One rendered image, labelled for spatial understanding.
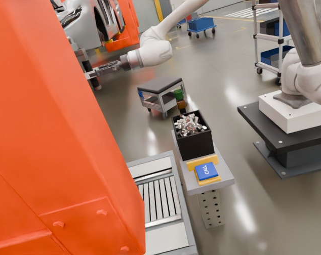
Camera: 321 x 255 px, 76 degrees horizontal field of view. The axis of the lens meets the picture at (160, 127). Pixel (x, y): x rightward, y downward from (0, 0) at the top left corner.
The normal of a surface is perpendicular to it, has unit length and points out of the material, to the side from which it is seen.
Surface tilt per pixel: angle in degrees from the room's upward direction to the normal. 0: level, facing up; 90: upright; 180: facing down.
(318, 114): 90
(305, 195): 0
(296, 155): 90
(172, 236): 0
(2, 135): 90
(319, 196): 0
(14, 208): 90
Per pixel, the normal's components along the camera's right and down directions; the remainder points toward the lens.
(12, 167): 0.09, 0.48
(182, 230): -0.27, -0.83
